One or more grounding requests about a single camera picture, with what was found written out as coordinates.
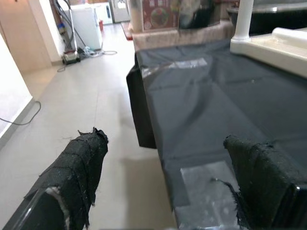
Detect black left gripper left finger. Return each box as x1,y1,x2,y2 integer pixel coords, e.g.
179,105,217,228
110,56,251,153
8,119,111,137
0,126,110,230

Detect beige patterned cloth cover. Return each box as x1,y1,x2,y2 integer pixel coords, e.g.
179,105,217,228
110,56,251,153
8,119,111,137
131,20,235,52

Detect cream plastic children table top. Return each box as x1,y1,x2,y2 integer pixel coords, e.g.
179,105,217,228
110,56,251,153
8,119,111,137
229,26,307,80

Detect white plastic table leg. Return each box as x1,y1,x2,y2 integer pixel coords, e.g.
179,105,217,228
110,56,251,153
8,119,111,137
234,0,255,41

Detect black plastic bag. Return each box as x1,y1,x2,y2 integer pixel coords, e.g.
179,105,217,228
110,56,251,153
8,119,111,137
177,0,221,31

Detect clear tape cross patch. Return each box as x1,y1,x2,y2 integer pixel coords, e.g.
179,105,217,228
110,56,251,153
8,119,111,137
179,160,243,230

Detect tangled floor cables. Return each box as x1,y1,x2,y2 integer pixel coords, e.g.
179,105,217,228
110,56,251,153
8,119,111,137
57,45,118,72

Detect black tablecloth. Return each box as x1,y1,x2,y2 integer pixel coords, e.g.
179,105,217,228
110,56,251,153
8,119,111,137
126,39,307,230

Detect black wok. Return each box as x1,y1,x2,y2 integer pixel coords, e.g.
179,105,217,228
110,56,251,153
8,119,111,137
226,6,307,34

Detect white cabinet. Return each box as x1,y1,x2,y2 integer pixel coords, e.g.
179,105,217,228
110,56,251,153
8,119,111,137
69,0,113,50

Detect small floor appliance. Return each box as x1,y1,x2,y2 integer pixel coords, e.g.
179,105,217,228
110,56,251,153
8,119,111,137
61,49,81,65

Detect grey upright hose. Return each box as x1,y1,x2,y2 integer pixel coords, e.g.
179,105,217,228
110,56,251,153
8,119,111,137
55,0,80,52

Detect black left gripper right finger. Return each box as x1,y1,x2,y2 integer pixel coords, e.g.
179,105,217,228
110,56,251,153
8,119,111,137
211,134,307,230

